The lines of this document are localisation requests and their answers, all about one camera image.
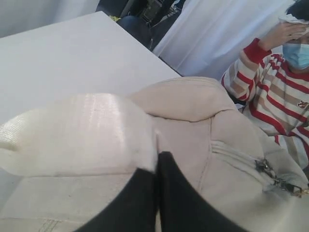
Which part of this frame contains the person in striped sweater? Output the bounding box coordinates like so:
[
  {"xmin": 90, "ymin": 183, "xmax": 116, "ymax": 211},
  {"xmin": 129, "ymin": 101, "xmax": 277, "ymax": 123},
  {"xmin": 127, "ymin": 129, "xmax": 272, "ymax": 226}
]
[{"xmin": 221, "ymin": 0, "xmax": 309, "ymax": 169}]

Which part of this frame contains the cream fabric duffel bag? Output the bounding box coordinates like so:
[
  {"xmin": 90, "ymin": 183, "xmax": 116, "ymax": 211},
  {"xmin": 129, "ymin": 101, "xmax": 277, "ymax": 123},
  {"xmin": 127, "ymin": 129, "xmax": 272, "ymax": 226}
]
[{"xmin": 0, "ymin": 78, "xmax": 309, "ymax": 232}]

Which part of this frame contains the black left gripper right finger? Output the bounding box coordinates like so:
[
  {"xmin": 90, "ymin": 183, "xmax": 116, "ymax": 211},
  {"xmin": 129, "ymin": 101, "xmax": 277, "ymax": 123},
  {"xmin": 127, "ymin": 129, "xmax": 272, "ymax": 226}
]
[{"xmin": 157, "ymin": 152, "xmax": 241, "ymax": 232}]

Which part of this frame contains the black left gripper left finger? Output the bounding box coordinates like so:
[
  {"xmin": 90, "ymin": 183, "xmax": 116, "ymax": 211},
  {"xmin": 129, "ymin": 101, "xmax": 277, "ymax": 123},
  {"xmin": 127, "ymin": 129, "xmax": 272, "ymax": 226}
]
[{"xmin": 77, "ymin": 168, "xmax": 158, "ymax": 232}]

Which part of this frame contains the white backdrop curtain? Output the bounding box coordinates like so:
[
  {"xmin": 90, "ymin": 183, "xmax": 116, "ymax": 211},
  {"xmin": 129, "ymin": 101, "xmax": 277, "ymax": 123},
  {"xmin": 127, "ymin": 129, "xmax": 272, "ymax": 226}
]
[{"xmin": 0, "ymin": 0, "xmax": 292, "ymax": 78}]

